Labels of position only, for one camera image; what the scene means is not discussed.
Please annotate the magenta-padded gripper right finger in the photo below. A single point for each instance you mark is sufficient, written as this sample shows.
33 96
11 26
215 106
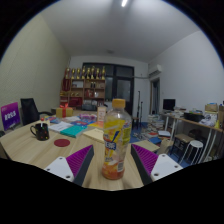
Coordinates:
148 160

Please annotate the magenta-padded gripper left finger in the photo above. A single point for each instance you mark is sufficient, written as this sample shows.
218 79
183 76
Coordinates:
78 161

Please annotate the orange drink bottle yellow label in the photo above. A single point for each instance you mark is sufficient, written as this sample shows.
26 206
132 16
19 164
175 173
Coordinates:
116 140

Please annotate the flat round red coaster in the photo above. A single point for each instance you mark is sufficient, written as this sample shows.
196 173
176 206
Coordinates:
62 142

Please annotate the large pale yellow notepad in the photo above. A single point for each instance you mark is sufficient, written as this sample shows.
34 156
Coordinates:
94 135

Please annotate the teal book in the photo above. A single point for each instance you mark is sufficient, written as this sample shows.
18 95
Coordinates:
72 131

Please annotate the pile of books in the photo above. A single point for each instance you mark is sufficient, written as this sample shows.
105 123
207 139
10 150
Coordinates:
155 126

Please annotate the blue magazine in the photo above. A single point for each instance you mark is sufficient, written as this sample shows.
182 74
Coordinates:
78 122

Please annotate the white booklet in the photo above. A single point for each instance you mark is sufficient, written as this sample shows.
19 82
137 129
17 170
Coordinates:
60 126

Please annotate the brown-topped stool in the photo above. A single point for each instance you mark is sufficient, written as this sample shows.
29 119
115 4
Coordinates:
181 137

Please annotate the orange red book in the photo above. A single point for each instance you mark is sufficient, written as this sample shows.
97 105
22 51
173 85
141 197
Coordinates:
96 125

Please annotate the black mug with coloured dots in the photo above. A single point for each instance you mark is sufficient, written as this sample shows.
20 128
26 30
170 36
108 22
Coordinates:
42 132

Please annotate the white round stool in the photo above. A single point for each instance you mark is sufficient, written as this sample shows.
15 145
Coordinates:
195 144

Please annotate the small pale yellow notepad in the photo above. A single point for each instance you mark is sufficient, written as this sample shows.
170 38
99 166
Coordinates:
46 121

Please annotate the yellow gift box red ribbon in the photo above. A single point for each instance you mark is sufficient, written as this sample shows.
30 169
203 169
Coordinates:
64 111

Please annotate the red-tipped white stick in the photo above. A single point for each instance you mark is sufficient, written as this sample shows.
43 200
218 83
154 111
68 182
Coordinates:
42 123

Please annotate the small orange white carton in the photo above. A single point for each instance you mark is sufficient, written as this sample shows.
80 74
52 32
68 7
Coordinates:
101 114

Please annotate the black computer monitor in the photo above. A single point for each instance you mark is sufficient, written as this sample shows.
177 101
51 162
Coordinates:
169 104

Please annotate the wooden side desk white legs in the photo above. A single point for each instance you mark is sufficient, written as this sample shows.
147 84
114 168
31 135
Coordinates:
200 124

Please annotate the black office chair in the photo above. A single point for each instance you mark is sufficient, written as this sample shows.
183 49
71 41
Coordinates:
29 110

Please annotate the wooden shelf unit with trophies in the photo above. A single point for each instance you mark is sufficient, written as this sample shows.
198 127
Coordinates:
83 90

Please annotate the black framed glass door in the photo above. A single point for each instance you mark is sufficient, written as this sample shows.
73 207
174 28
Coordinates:
121 86

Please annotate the purple sign board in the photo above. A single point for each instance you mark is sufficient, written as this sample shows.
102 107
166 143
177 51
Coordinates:
10 116

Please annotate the white wall air conditioner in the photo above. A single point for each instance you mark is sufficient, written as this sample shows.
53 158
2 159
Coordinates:
155 70

